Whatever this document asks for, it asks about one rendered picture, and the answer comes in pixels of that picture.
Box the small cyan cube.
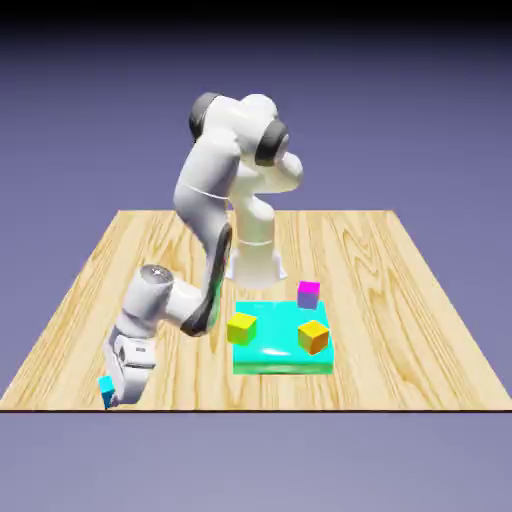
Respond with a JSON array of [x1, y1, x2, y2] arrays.
[[98, 374, 117, 410]]

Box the large turquoise box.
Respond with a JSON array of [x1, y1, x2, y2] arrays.
[[232, 300, 335, 376]]

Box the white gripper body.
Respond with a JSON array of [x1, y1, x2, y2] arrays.
[[102, 342, 156, 406]]

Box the small orange cube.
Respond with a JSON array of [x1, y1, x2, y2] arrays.
[[297, 319, 331, 356]]

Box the small yellow cube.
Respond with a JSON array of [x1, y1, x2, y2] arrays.
[[226, 312, 258, 347]]

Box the small magenta cube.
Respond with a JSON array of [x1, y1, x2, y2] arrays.
[[296, 280, 322, 311]]

